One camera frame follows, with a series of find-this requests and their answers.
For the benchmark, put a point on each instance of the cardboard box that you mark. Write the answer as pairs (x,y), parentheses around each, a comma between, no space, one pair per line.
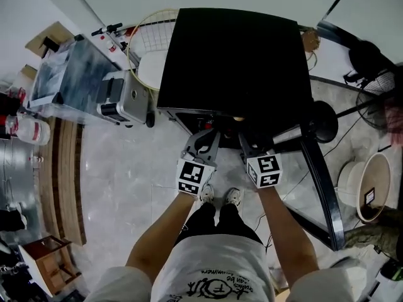
(47,38)

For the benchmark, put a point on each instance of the orange item in fridge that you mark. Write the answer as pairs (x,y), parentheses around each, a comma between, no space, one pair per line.
(238,118)

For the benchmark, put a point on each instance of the pink duster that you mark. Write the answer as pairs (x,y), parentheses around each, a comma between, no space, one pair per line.
(394,121)

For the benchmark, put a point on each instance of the beige waste bin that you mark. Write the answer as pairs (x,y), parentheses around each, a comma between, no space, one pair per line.
(376,184)

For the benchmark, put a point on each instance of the person's right forearm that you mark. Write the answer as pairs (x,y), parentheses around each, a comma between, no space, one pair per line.
(285,231)

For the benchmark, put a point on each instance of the black office chair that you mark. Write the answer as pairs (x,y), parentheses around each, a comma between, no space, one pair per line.
(366,60)

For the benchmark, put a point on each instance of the white plastic basin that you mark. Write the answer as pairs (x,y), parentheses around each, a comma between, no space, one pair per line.
(348,181)

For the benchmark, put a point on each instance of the person's white printed shirt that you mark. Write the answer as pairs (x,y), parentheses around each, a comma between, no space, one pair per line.
(217,269)

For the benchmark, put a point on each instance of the brown woven hat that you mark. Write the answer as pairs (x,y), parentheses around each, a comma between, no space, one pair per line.
(310,39)

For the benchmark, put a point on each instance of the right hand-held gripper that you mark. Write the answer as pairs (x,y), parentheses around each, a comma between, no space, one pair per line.
(264,170)

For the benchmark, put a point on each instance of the black fridge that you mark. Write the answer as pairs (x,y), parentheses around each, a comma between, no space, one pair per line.
(233,64)

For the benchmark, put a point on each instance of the silver metal drum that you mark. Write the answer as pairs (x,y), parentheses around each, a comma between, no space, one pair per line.
(15,181)

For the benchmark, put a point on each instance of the person's white shoe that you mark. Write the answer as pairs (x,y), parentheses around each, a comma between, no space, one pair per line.
(234,197)
(207,194)

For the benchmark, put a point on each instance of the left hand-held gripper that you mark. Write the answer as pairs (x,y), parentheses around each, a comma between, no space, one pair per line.
(196,175)

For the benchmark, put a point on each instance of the yellow-framed racket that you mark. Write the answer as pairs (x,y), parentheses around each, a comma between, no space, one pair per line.
(148,33)

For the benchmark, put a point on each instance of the person's white right shoe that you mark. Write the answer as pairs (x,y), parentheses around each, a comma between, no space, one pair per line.
(234,197)

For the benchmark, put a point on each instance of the silver hard case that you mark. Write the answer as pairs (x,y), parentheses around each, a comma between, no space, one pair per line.
(126,97)

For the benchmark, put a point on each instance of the grey marbled storage box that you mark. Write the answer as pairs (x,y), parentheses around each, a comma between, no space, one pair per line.
(74,74)

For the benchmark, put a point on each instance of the camouflage cloth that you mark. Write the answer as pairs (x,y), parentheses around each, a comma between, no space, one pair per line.
(374,234)

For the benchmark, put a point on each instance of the black round stool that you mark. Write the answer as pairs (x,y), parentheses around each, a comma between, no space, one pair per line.
(325,121)

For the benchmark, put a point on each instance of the curved wooden platform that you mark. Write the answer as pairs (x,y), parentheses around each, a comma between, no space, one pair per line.
(66,181)

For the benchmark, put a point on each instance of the person's black trousers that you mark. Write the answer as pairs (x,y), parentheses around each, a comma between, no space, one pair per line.
(220,222)

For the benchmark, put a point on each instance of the person's left forearm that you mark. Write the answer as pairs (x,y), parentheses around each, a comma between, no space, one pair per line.
(157,234)

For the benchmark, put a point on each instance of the small white bottle red cap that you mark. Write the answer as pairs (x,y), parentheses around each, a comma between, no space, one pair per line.
(110,46)

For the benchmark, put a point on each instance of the clear plastic water jug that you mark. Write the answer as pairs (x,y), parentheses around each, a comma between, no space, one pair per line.
(33,131)

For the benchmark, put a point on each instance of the small wooden stool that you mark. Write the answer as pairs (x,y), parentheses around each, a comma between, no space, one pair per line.
(44,263)

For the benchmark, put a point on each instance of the white round stool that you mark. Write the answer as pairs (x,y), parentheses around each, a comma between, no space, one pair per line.
(151,69)

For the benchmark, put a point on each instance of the person's white left shoe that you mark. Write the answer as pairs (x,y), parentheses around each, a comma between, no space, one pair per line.
(207,194)

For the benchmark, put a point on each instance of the red item in fridge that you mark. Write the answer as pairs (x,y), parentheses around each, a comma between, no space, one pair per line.
(208,125)

